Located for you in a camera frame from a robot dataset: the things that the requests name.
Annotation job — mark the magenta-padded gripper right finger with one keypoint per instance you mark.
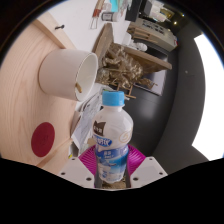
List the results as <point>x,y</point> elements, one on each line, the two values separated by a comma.
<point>146,170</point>

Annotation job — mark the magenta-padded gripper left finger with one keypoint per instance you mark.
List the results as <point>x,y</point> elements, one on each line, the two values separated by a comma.
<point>77,171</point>

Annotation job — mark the white drink bottle blue cap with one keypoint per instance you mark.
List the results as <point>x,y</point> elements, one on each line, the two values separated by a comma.
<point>112,133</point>

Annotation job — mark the flat round red coaster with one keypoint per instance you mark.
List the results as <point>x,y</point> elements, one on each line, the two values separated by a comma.
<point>42,140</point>

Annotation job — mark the stack of printed papers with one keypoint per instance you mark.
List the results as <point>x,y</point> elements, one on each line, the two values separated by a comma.
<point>85,123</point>

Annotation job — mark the wooden easel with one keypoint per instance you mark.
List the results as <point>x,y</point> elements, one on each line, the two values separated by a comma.
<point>128,91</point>

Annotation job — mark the light wooden drawing board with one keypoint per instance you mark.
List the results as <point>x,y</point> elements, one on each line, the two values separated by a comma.
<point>20,100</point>

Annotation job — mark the long ceiling light panel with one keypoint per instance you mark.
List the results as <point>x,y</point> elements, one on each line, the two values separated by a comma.
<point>211,100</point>

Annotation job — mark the white cup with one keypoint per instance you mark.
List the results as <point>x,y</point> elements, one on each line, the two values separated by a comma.
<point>61,73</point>

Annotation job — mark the driftwood sculpture on wooden base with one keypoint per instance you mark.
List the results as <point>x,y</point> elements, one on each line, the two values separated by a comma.
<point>126,66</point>

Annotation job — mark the small grey-lidded jar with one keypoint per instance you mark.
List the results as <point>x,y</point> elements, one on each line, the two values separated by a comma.
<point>109,16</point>

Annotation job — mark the wooden paintbrush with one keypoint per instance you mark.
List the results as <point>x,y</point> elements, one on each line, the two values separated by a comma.
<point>96,11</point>

